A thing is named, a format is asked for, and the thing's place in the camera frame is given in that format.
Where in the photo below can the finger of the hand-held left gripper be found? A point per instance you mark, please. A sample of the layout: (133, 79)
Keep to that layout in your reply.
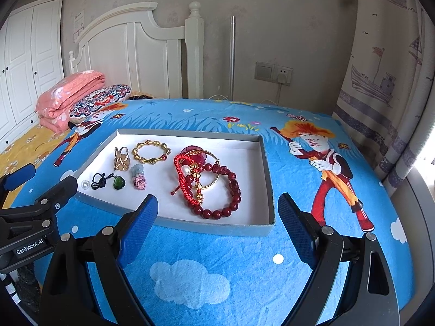
(18, 175)
(61, 190)

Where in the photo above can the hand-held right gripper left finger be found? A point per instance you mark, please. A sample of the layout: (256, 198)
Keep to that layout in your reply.
(139, 231)

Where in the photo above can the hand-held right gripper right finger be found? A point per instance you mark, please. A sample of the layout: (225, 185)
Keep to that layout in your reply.
(297, 231)

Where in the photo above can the grey cardboard tray box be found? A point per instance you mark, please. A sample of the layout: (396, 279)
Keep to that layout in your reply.
(163, 203)

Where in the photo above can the jade pendant with pink knot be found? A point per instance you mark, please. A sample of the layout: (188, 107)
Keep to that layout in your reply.
(138, 180)

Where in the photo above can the gold bangle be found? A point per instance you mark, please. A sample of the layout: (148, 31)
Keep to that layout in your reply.
(212, 184)

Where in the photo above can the yellow floral bedsheet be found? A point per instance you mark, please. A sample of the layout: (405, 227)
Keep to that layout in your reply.
(27, 146)

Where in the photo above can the blue cartoon printed blanket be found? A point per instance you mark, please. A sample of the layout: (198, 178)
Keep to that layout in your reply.
(238, 265)

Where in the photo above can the pink folded quilt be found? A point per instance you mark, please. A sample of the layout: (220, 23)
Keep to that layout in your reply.
(64, 98)

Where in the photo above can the red flower brooch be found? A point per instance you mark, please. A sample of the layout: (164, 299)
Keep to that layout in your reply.
(194, 151)

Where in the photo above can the patterned pillow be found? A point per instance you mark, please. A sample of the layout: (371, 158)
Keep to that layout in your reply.
(98, 100)

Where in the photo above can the white wardrobe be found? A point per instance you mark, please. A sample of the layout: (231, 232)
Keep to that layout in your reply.
(23, 61)

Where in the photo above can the white wooden headboard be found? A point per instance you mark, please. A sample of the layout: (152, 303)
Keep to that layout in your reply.
(136, 47)

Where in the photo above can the metal pole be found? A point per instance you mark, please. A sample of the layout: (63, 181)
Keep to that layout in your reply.
(232, 57)

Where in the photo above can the ship printed curtain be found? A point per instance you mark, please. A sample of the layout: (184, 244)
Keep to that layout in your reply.
(384, 57)

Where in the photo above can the wall socket with plug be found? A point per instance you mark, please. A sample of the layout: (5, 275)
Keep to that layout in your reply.
(283, 75)

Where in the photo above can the paper notice on wall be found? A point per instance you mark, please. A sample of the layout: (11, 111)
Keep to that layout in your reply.
(79, 23)

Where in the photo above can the grey wall switch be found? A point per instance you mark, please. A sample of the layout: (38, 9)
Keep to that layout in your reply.
(264, 70)

